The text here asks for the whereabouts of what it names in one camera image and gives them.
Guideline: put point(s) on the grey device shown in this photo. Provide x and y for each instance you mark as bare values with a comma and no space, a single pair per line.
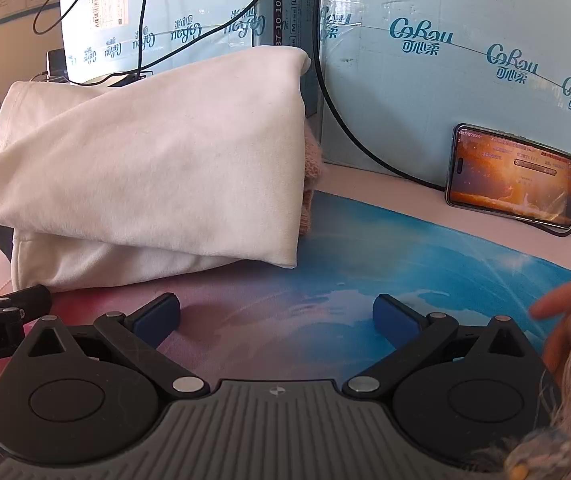
56,65

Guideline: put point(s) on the pink knit sweater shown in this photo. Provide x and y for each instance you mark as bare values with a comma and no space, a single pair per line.
311,170

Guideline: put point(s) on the large light blue carton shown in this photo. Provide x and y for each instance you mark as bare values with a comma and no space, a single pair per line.
440,90

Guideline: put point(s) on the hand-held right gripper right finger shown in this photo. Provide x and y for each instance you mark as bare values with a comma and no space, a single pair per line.
395,317

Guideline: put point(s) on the light blue carton with label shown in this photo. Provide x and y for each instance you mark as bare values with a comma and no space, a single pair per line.
190,0

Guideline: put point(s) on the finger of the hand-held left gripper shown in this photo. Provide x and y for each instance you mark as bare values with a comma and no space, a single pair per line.
25,297

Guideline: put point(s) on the smartphone with lit screen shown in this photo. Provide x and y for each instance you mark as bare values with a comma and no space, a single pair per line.
515,175

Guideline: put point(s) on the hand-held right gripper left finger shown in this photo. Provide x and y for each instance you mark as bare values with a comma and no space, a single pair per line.
158,317

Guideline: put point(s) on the white shirt with black sleeves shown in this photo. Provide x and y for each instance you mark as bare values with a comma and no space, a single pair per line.
155,160

